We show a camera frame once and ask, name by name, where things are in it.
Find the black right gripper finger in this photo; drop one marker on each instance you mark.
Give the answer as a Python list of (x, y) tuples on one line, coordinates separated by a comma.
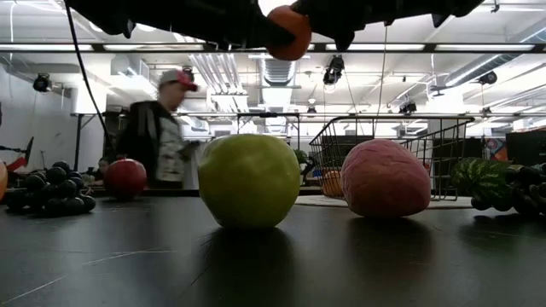
[(337, 21)]

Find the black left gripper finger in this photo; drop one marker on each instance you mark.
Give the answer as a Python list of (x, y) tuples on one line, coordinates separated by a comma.
[(251, 30)]

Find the round orange fruit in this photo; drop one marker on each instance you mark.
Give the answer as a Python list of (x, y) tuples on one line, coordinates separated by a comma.
[(294, 42)]

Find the green apple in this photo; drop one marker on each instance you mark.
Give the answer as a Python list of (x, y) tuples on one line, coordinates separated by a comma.
[(249, 181)]

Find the small yellow-orange fruit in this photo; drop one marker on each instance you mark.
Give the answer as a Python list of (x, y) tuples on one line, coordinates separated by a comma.
[(332, 183)]

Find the pink fruit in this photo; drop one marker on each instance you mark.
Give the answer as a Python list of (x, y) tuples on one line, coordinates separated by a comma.
[(386, 178)]

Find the red apple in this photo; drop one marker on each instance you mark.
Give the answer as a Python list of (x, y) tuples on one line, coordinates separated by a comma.
[(125, 178)]

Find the black grape bunch with leaf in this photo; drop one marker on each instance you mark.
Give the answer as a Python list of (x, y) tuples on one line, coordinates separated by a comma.
[(526, 192)]

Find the black ceiling spotlight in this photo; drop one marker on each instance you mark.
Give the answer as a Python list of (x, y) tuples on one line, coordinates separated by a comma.
[(407, 106), (487, 77), (334, 70), (42, 82)]

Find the person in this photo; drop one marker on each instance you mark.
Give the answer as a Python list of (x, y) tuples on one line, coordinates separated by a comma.
[(102, 166), (149, 128)]

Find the green background plant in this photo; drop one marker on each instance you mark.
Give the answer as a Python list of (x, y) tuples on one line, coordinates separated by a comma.
[(300, 155)]

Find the black background monitor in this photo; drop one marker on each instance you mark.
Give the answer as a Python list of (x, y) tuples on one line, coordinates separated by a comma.
[(526, 149)]

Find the red background equipment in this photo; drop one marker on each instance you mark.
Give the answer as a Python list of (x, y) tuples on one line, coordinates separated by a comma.
[(19, 163)]

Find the red-orange mango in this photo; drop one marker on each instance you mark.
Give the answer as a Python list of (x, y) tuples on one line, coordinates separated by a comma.
[(2, 179)]

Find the black table mat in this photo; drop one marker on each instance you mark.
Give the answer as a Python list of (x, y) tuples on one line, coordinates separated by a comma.
[(128, 264)]

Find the ribbed ceiling air duct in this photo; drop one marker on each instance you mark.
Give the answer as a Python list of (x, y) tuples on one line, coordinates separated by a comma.
[(277, 72)]

